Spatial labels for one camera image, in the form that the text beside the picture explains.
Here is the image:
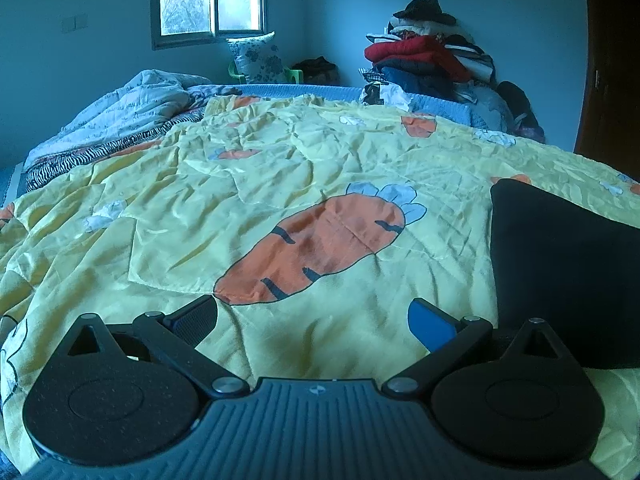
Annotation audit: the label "white quilt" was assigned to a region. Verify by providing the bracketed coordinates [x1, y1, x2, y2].
[25, 70, 241, 171]

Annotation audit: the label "zebra striped blanket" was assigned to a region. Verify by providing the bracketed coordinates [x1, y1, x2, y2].
[25, 127, 168, 193]

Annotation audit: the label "pile of clothes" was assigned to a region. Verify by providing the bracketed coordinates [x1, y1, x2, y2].
[357, 0, 546, 143]

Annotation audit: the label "green plastic chair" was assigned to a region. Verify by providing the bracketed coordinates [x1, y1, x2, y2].
[228, 60, 303, 85]

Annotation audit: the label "window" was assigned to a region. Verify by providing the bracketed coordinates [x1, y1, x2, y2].
[150, 0, 268, 51]

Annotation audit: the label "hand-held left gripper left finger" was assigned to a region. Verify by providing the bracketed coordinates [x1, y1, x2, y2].
[65, 294, 250, 401]

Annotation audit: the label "brown wooden door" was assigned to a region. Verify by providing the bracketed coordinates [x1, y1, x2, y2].
[572, 0, 640, 183]

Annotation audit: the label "yellow carrot print blanket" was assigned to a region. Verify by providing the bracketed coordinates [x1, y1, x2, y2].
[0, 95, 640, 476]

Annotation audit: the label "floral pillow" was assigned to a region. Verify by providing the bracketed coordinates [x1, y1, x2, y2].
[227, 31, 286, 85]

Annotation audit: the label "black pants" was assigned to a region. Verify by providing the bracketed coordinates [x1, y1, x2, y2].
[489, 178, 640, 371]

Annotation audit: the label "dark cloth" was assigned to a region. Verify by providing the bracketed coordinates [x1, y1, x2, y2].
[299, 56, 342, 86]

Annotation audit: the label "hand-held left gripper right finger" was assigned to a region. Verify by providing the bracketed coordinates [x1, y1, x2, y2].
[381, 298, 571, 403]

